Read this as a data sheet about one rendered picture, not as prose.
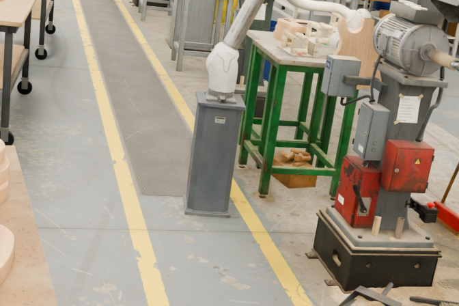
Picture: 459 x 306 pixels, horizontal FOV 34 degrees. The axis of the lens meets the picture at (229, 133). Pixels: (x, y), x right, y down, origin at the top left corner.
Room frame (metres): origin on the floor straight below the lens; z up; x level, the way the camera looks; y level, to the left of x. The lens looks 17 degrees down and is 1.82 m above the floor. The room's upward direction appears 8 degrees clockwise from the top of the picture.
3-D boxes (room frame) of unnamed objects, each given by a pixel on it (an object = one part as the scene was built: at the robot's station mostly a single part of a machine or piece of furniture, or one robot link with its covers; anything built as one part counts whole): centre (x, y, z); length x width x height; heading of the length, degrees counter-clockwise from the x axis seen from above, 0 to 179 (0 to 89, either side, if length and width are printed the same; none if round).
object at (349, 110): (4.77, -0.75, 0.45); 0.05 x 0.05 x 0.90; 16
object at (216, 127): (4.34, 0.08, 0.35); 0.28 x 0.28 x 0.70; 8
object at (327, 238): (3.77, -0.86, 0.12); 0.61 x 0.51 x 0.25; 106
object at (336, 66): (3.85, -0.58, 0.99); 0.24 x 0.21 x 0.26; 16
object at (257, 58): (5.17, -0.12, 0.45); 0.05 x 0.05 x 0.90; 16
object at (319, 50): (4.94, -0.49, 0.98); 0.27 x 0.16 x 0.09; 19
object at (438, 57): (3.48, -0.94, 1.25); 0.18 x 0.06 x 0.06; 16
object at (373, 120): (3.73, -0.71, 0.93); 0.15 x 0.10 x 0.55; 16
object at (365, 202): (3.58, -0.70, 0.47); 0.12 x 0.03 x 0.18; 106
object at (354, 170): (3.73, -0.70, 0.49); 0.25 x 0.12 x 0.37; 16
